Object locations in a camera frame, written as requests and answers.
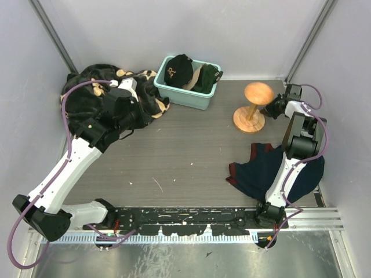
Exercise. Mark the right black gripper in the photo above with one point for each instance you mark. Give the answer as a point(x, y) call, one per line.
point(268, 109)

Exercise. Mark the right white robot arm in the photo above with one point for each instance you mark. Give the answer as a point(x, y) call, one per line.
point(305, 139)

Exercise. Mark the right aluminium corner post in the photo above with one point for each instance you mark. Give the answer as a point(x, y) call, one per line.
point(319, 22)

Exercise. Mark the green baseball cap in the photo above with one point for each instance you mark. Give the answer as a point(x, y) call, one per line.
point(208, 76)

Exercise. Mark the aluminium corner post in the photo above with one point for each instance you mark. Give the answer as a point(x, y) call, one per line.
point(319, 22)
point(53, 35)

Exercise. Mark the aluminium front rail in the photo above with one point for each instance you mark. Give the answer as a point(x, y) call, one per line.
point(313, 218)

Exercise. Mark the teal plastic bin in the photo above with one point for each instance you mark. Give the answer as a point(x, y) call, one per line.
point(184, 97)

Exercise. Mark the navy blue sweater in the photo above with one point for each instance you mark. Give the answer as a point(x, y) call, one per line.
point(255, 177)

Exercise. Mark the tan baseball cap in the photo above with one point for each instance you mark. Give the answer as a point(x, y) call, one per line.
point(190, 85)

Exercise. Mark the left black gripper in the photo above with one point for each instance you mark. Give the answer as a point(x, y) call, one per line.
point(141, 122)

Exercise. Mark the wooden hat stand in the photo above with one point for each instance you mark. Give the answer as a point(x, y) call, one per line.
point(248, 119)

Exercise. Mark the white slotted cable duct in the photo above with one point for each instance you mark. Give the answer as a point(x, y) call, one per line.
point(85, 238)

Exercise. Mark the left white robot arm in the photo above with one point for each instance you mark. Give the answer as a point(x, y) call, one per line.
point(43, 208)

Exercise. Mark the left aluminium corner post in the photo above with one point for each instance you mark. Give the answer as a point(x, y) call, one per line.
point(53, 35)

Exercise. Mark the black baseball cap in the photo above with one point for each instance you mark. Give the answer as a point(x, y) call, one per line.
point(178, 71)

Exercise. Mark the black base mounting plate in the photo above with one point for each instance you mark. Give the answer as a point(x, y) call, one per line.
point(185, 221)

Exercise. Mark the black floral fleece blanket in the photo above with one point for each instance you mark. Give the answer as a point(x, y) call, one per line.
point(87, 101)

